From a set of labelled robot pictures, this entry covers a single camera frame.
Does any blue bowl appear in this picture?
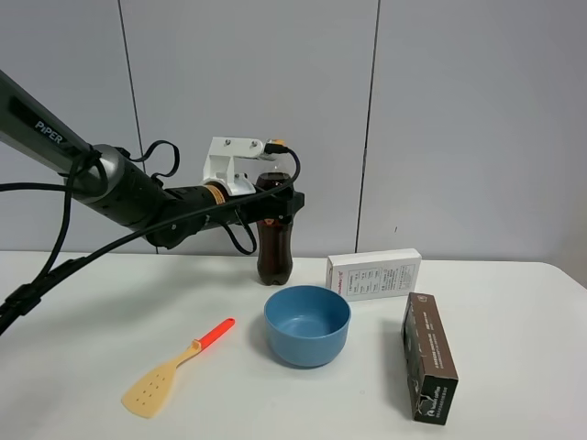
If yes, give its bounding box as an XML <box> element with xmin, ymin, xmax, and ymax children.
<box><xmin>263</xmin><ymin>285</ymin><xmax>351</xmax><ymax>369</ymax></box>

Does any black cable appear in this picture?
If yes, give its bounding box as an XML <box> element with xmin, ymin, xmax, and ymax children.
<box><xmin>0</xmin><ymin>139</ymin><xmax>303</xmax><ymax>339</ymax></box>

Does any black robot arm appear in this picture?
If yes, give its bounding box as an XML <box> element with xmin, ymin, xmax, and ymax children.
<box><xmin>1</xmin><ymin>74</ymin><xmax>305</xmax><ymax>249</ymax></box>

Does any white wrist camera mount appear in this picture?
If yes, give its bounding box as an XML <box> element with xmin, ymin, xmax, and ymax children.
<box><xmin>201</xmin><ymin>137</ymin><xmax>265</xmax><ymax>197</ymax></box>

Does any cola bottle yellow cap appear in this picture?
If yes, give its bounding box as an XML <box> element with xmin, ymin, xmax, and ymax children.
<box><xmin>256</xmin><ymin>154</ymin><xmax>293</xmax><ymax>285</ymax></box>

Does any dark brown coffee box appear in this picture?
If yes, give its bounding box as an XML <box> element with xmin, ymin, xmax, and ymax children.
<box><xmin>401</xmin><ymin>292</ymin><xmax>459</xmax><ymax>425</ymax></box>

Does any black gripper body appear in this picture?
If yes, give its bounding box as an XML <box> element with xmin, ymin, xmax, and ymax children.
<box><xmin>231</xmin><ymin>187</ymin><xmax>305</xmax><ymax>226</ymax></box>

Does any yellow spatula orange handle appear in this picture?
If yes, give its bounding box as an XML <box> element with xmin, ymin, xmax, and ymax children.
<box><xmin>121</xmin><ymin>318</ymin><xmax>236</xmax><ymax>419</ymax></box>

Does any white carton box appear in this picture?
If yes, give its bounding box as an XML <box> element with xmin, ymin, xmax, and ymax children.
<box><xmin>326</xmin><ymin>248</ymin><xmax>422</xmax><ymax>302</ymax></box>

